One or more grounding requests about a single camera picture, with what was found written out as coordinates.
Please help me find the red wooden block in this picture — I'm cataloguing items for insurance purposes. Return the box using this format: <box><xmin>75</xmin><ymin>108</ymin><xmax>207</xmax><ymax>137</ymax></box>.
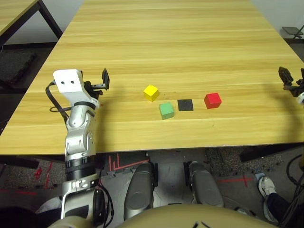
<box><xmin>204</xmin><ymin>93</ymin><xmax>222</xmax><ymax>109</ymax></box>

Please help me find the black left wrist camera cable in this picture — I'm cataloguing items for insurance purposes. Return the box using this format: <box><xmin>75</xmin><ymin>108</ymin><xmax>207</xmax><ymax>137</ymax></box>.
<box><xmin>45</xmin><ymin>80</ymin><xmax>72</xmax><ymax>124</ymax></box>

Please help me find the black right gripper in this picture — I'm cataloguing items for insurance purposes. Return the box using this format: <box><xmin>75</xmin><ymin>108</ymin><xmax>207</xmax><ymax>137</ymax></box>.
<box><xmin>278</xmin><ymin>66</ymin><xmax>304</xmax><ymax>97</ymax></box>

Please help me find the black cable bundle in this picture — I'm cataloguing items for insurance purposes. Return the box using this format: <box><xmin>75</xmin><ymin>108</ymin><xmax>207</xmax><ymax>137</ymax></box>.
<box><xmin>279</xmin><ymin>154</ymin><xmax>304</xmax><ymax>228</ymax></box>

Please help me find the yellow wooden block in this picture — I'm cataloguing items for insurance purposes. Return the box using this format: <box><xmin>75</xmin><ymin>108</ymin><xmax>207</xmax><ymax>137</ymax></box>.
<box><xmin>143</xmin><ymin>85</ymin><xmax>160</xmax><ymax>102</ymax></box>

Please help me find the black square pad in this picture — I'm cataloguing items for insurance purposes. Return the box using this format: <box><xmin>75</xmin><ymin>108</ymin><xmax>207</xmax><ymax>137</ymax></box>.
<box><xmin>177</xmin><ymin>99</ymin><xmax>194</xmax><ymax>112</ymax></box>

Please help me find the dark trouser leg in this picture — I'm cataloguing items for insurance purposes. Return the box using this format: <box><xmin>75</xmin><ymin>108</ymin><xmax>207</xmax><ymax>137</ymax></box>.
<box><xmin>267</xmin><ymin>192</ymin><xmax>294</xmax><ymax>225</ymax></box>

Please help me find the grey robot right foot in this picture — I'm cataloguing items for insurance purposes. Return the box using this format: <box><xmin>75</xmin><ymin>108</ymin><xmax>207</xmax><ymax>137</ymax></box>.
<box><xmin>189</xmin><ymin>161</ymin><xmax>224</xmax><ymax>207</ymax></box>

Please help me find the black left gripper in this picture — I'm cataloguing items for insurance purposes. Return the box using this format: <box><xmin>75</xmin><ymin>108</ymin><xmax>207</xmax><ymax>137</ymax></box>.
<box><xmin>83</xmin><ymin>68</ymin><xmax>110</xmax><ymax>102</ymax></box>

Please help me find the beige robot torso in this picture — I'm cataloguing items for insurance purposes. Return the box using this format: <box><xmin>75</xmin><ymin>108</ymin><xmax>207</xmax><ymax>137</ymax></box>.
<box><xmin>118</xmin><ymin>204</ymin><xmax>271</xmax><ymax>228</ymax></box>

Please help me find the green wooden block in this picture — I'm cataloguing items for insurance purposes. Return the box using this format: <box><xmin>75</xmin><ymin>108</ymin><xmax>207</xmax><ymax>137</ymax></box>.
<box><xmin>159</xmin><ymin>102</ymin><xmax>175</xmax><ymax>120</ymax></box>

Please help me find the wooden side table black frame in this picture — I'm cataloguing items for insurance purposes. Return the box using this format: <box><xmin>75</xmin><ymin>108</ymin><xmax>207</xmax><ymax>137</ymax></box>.
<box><xmin>0</xmin><ymin>0</ymin><xmax>64</xmax><ymax>48</ymax></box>

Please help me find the black folding stand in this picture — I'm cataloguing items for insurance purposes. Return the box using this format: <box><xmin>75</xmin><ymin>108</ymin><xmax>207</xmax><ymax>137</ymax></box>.
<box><xmin>282</xmin><ymin>23</ymin><xmax>304</xmax><ymax>40</ymax></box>

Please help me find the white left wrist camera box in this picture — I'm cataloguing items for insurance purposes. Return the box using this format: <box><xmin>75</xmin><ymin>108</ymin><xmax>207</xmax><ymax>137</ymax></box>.
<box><xmin>53</xmin><ymin>69</ymin><xmax>99</xmax><ymax>106</ymax></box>

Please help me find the black foam mat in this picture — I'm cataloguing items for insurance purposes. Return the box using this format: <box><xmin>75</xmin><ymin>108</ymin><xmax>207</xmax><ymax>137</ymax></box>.
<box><xmin>0</xmin><ymin>50</ymin><xmax>38</xmax><ymax>84</ymax></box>

